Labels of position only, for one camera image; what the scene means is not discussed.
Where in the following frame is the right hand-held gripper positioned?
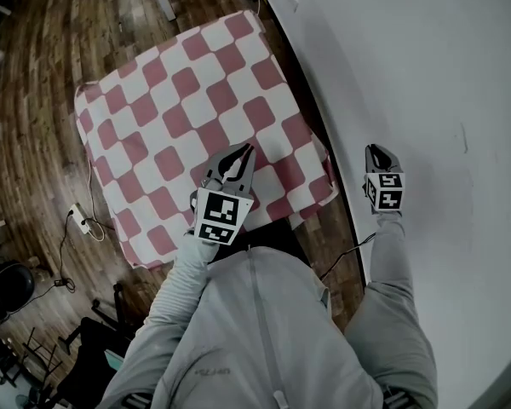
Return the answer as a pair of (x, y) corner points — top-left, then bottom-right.
(362, 144), (406, 216)

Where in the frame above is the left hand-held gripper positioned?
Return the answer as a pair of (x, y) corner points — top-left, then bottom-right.
(189, 142), (257, 246)

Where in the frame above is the red white checkered tablecloth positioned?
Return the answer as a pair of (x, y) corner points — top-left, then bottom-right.
(73, 9), (342, 272)

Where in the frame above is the person's right forearm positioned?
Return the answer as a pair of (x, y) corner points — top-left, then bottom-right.
(364, 209), (411, 291)

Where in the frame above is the person's left forearm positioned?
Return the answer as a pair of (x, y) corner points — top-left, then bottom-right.
(141, 227), (221, 340)

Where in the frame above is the white table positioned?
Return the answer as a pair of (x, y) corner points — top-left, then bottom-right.
(247, 0), (511, 409)

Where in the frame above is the white power strip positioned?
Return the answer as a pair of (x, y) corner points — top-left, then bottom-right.
(69, 203), (93, 235)

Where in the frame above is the person's gray jacket torso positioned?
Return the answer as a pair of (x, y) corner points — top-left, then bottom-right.
(97, 227), (439, 409)

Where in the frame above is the black round chair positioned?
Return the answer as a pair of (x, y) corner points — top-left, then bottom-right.
(0, 260), (37, 320)

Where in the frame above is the black folding rack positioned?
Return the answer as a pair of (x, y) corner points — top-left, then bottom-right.
(0, 325), (65, 404)

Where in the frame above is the thin black cable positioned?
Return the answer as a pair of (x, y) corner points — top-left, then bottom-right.
(319, 232), (378, 281)

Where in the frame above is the white power cable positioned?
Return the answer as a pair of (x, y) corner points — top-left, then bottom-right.
(86, 159), (106, 242)

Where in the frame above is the black floor cable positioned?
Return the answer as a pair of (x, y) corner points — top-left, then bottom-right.
(33, 213), (95, 302)

